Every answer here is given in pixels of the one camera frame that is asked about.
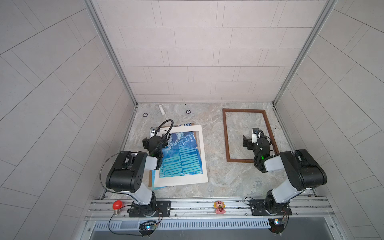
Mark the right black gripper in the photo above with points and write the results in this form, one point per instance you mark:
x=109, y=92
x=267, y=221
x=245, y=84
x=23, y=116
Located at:
x=247, y=142

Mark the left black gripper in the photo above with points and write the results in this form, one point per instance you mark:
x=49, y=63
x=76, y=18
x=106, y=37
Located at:
x=147, y=143

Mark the blue poster photo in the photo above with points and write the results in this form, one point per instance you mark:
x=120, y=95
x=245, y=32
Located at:
x=183, y=156

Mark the cream white mat board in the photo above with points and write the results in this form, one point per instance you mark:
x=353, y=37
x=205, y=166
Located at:
x=202, y=156

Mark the brown wooden picture frame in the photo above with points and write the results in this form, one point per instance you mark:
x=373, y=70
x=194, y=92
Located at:
x=238, y=129

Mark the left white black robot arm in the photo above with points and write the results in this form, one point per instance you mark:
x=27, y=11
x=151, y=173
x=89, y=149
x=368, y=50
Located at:
x=126, y=174

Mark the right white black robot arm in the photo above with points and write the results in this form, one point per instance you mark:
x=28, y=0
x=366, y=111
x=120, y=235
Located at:
x=302, y=171

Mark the white cylinder tube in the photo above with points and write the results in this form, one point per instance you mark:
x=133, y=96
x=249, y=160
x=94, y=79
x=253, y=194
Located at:
x=162, y=110

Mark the red emergency stop button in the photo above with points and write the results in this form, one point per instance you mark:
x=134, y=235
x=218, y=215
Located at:
x=117, y=206

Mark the pink toy figure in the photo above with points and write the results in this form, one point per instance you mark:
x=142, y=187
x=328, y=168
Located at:
x=219, y=207

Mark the right green circuit board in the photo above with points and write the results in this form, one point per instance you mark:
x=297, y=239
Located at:
x=277, y=225

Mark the green circuit board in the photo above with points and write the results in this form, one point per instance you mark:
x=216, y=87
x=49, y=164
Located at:
x=277, y=225
x=148, y=228

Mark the left green circuit board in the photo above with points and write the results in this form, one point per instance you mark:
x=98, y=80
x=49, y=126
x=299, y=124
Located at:
x=148, y=228

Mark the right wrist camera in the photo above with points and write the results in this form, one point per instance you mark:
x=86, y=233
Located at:
x=255, y=135

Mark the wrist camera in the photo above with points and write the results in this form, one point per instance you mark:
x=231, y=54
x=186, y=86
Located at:
x=255, y=135
x=154, y=131

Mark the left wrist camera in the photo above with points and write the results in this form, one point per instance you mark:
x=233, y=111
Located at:
x=154, y=131

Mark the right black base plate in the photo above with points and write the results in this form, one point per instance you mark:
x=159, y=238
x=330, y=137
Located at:
x=258, y=207

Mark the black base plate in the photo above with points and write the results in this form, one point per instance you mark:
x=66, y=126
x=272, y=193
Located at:
x=258, y=207
x=163, y=207

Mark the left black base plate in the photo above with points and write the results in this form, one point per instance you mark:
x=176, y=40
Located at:
x=163, y=207

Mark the white vented cable duct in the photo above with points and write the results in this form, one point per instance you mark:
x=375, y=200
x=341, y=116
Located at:
x=204, y=224

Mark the aluminium front rail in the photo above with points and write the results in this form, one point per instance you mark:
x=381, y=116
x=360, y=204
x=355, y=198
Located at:
x=203, y=208

